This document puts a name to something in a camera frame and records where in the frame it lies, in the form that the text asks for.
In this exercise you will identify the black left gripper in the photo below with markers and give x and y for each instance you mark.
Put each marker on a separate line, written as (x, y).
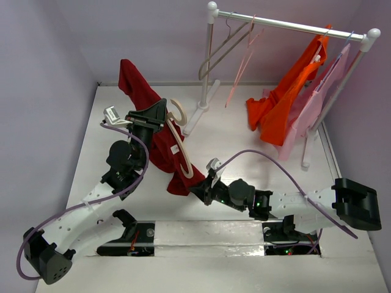
(151, 118)

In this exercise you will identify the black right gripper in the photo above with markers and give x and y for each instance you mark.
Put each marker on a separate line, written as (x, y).
(208, 189)

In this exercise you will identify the beige wooden hanger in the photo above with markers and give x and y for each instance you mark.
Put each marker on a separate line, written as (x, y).
(182, 121)

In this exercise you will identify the dark red t shirt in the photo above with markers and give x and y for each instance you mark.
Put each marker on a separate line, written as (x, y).
(134, 85)

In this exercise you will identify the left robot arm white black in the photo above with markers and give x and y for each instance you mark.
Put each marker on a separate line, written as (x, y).
(51, 246)

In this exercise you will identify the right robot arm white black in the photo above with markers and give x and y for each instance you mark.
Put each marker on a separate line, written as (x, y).
(346, 203)

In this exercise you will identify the orange t shirt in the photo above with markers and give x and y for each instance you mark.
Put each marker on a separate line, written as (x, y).
(270, 114)

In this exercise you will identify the pink t shirt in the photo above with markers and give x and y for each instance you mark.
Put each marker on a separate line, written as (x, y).
(309, 104)

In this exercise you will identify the white hanger under orange shirt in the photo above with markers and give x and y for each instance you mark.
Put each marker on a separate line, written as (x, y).
(316, 57)

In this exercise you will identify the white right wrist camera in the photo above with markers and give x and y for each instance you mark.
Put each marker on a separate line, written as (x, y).
(215, 168)

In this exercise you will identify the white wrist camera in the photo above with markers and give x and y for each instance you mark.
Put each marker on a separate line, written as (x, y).
(215, 168)
(112, 118)

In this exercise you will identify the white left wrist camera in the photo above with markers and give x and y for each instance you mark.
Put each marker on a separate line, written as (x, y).
(112, 118)

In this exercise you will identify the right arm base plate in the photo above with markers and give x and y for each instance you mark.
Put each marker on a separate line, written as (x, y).
(281, 239)

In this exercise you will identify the pink wire hanger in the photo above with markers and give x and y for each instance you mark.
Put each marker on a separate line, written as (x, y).
(245, 60)

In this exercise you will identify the blue wire hanger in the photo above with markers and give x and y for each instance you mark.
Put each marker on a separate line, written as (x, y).
(333, 64)

